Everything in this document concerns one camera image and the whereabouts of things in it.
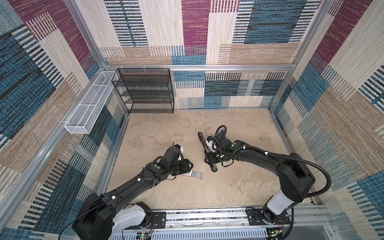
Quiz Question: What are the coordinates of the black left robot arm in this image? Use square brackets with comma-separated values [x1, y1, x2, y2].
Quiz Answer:
[72, 145, 193, 240]

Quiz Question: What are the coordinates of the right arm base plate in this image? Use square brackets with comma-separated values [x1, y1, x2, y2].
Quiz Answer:
[245, 208, 291, 226]

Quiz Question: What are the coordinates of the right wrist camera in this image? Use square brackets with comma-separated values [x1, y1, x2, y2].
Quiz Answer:
[206, 136, 220, 152]

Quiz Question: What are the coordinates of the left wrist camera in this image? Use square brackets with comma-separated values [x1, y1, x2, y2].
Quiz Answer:
[175, 144, 184, 153]

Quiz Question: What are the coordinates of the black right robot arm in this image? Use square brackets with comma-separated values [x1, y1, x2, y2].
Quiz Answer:
[198, 125, 332, 225]

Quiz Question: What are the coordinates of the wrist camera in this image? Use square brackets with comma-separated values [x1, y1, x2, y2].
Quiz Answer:
[175, 144, 184, 153]
[206, 136, 220, 152]

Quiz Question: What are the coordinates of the white wire mesh basket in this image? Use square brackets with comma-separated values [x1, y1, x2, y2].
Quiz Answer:
[65, 71, 115, 135]

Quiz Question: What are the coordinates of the black mesh shelf rack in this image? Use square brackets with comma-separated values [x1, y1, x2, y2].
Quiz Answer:
[112, 68, 175, 114]

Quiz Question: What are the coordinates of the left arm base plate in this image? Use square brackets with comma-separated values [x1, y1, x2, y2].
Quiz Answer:
[127, 212, 167, 230]

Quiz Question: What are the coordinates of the aluminium front rail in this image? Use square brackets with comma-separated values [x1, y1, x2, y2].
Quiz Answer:
[108, 205, 340, 240]

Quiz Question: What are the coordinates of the red white staple box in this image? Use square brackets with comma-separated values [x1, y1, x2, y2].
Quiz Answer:
[183, 171, 192, 177]

